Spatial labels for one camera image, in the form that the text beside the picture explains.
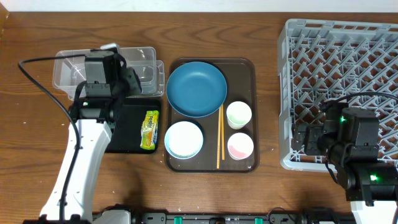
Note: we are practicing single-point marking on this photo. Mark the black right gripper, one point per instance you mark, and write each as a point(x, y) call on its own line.
point(313, 130)

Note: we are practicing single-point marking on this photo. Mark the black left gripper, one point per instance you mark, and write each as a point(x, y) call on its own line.
point(128, 77)

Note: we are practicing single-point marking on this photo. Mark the white cup pink inside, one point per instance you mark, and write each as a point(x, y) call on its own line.
point(240, 146)

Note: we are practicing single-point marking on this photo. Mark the yellow green snack wrapper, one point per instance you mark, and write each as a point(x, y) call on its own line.
point(149, 130)

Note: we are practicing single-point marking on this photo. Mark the light blue rice bowl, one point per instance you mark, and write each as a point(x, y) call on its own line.
point(183, 140)

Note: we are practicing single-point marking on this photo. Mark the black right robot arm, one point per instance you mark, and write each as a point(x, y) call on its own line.
point(348, 138)

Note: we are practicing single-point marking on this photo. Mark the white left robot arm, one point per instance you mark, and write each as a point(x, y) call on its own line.
point(97, 103)

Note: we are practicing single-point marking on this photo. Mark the grey dishwasher rack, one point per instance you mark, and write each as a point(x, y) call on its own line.
point(321, 60)

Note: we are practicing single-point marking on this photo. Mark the clear plastic bin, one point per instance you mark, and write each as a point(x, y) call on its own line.
point(69, 72)

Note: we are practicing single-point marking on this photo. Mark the black plastic tray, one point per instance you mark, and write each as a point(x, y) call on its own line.
point(126, 138)

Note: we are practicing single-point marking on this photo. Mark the white cup green inside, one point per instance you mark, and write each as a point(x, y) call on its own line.
point(238, 114)

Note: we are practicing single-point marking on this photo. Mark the right wooden chopstick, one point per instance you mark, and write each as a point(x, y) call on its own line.
point(222, 133)

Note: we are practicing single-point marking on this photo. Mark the wooden chopstick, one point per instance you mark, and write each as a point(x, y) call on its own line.
point(218, 139)
point(222, 133)

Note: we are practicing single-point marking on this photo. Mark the left wooden chopstick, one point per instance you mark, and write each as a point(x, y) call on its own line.
point(218, 139)

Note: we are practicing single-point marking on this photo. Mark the blue plate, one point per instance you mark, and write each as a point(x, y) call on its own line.
point(196, 89)

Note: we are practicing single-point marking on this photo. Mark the dark brown serving tray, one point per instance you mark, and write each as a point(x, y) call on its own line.
point(241, 81)

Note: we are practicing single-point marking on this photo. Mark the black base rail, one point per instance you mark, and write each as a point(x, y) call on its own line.
point(277, 215)

